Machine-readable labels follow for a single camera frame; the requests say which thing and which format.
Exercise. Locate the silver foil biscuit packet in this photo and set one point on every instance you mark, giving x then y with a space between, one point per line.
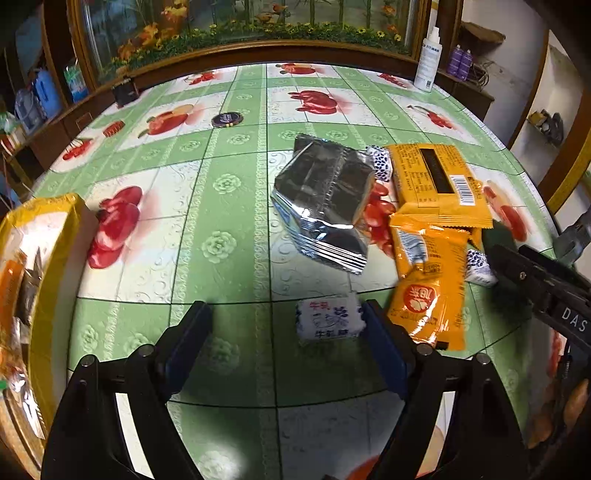
323 198
30 286

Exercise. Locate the blue thermos flask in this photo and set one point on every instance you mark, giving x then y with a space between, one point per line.
46 92

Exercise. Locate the green label water bottle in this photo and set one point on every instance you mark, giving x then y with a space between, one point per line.
76 81

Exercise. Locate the black small box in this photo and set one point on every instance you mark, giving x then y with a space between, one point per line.
125 92

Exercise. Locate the white blue candy packet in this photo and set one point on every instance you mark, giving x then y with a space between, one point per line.
330 318
381 161
478 267

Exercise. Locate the white spray bottle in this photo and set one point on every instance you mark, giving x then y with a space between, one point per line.
427 60

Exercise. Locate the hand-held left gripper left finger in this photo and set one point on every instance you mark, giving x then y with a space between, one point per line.
184 350

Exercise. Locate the purple bottle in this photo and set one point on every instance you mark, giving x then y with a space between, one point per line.
456 62
467 64

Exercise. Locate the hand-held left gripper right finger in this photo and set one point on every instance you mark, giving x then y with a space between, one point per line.
388 355

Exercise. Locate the brown carved wall shelf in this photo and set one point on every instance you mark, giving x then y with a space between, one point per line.
482 32

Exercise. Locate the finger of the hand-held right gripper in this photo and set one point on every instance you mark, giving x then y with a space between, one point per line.
521 275

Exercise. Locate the pile of dark tools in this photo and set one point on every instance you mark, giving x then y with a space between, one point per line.
547 124

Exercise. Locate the yellow snack bag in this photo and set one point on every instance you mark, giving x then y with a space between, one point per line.
60 240

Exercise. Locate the grey thermos flask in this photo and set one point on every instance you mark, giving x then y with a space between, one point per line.
27 110

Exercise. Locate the green fruit-print tablecloth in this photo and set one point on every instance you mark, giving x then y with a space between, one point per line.
231 230

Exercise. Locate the black round bottle cap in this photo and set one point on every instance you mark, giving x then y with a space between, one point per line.
227 119

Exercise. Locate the bamboo flower glass panel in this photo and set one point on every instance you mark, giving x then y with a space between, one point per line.
231 18

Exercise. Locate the small orange snack packet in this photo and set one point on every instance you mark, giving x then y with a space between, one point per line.
425 295
9 290

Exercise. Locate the dark green snack packet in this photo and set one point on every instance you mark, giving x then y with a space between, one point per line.
493 234

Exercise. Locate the red ridged bottle cap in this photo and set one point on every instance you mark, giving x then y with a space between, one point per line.
114 129

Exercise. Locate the large orange barcode packet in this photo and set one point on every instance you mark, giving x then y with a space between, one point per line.
429 184

